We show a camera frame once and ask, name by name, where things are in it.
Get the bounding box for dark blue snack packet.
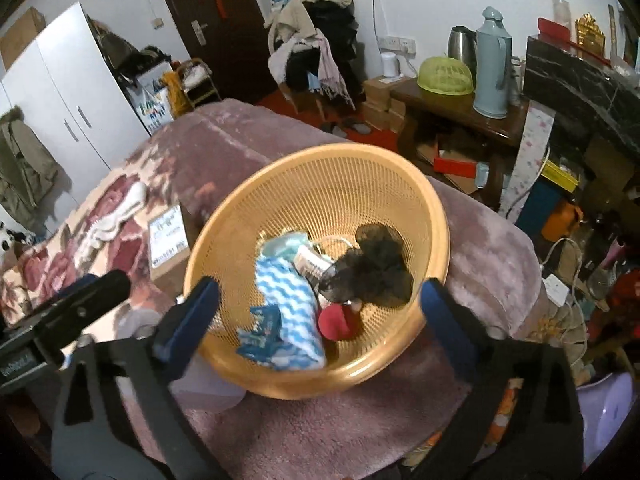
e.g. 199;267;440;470
235;304;282;366

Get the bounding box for blue white striped cloth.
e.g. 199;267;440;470
255;256;326;370

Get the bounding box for red makeup sponge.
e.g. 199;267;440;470
318;304;361;341

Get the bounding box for black hair scrunchie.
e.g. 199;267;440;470
318;223;413;308

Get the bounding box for green face mask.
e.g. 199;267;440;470
259;231;311;262

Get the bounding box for cotton swabs pack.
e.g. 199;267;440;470
293;245;334;287

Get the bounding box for brown cardboard box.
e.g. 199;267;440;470
148;202;198;286

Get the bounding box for panda plush toy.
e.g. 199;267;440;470
0;222;36;255

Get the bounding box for olive green jacket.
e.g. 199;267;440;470
1;106;61;232

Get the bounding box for printed shopping bag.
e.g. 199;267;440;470
137;88;174;134

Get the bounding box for white wardrobe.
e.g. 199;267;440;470
2;2;150;203

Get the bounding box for orange plastic basket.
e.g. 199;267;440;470
183;143;450;400

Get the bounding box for dark wooden door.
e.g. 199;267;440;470
165;0;276;104

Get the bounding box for pile of clothes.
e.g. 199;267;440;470
265;0;361;107

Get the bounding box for dark wooden side table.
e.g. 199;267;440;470
390;78;529;177

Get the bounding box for stacked cardboard boxes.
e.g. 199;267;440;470
362;76;418;134

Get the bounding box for black marble cabinet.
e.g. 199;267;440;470
524;35;639;160

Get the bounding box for green mesh food cover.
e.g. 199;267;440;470
416;56;474;96

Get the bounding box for teal thermos flask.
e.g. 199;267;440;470
473;6;512;119

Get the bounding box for steel electric kettle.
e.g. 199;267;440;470
447;25;476;70

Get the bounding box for wall power strip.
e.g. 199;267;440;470
378;36;416;55

